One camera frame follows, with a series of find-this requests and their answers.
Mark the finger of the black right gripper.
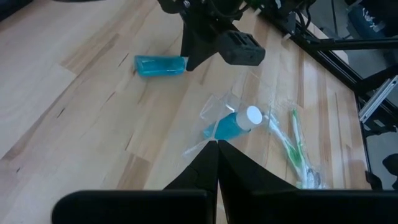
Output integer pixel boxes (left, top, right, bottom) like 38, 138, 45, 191
181, 18, 218, 72

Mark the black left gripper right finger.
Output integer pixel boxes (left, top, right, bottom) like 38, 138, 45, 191
218, 139, 398, 224

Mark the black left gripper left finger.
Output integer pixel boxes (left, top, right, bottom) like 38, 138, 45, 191
51, 140, 220, 224

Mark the blue mouthwash bottle white cap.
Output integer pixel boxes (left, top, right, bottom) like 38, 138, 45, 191
133, 54, 189, 78
203, 105, 264, 141

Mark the green toothbrush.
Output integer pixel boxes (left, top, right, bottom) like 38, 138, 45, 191
266, 112, 312, 190
290, 108, 326, 190

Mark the clear acrylic organizer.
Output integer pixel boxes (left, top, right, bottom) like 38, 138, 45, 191
182, 91, 271, 158

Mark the blue bag white print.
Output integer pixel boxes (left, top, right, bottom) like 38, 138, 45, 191
346, 0, 398, 38

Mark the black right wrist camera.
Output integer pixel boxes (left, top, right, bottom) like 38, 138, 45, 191
217, 30, 267, 67

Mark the black table edge rail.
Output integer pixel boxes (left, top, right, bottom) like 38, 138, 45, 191
353, 91, 374, 190
0, 0, 32, 22

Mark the black aluminium frame rail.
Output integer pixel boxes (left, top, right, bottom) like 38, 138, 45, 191
256, 7, 368, 94

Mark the black diagonal frame brace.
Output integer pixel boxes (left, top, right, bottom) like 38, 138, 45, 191
306, 36, 398, 53

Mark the silver aluminium bracket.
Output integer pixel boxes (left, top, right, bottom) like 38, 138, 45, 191
358, 75, 398, 123

